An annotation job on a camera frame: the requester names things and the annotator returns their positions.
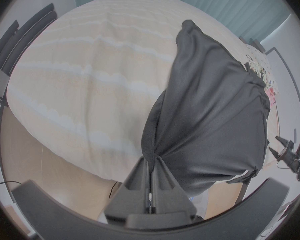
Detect white printed garment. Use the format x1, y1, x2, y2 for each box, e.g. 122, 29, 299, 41
247, 60, 278, 94

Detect pink garment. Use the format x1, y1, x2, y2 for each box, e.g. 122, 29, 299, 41
265, 88, 278, 107

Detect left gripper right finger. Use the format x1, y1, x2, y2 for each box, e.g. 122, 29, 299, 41
151, 156, 198, 222

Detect bed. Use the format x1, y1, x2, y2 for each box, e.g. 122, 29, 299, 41
5, 0, 300, 184

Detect black trousers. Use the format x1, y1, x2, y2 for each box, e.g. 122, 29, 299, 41
141, 19, 271, 198

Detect grey white bedside table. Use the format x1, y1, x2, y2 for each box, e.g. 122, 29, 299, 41
239, 36, 266, 53

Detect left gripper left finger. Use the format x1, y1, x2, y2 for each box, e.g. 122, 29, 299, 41
104, 156, 152, 223

